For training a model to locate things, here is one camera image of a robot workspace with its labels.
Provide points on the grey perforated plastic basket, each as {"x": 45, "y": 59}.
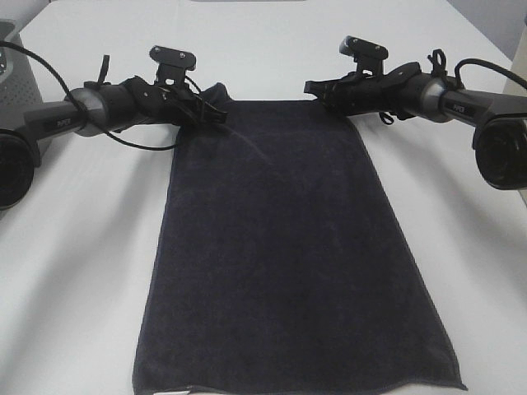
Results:
{"x": 20, "y": 94}

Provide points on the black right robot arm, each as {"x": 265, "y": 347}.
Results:
{"x": 498, "y": 120}

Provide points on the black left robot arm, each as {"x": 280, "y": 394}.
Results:
{"x": 92, "y": 110}

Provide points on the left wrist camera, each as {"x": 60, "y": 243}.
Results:
{"x": 172, "y": 65}

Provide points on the beige woven storage box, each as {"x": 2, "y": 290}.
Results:
{"x": 518, "y": 66}

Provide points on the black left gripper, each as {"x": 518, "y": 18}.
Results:
{"x": 169, "y": 104}

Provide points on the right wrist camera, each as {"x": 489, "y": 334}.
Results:
{"x": 369, "y": 57}

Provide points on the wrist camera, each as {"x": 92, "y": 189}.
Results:
{"x": 172, "y": 65}
{"x": 369, "y": 57}

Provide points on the dark navy towel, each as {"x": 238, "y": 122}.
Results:
{"x": 281, "y": 267}

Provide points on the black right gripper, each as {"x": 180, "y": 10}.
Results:
{"x": 357, "y": 94}

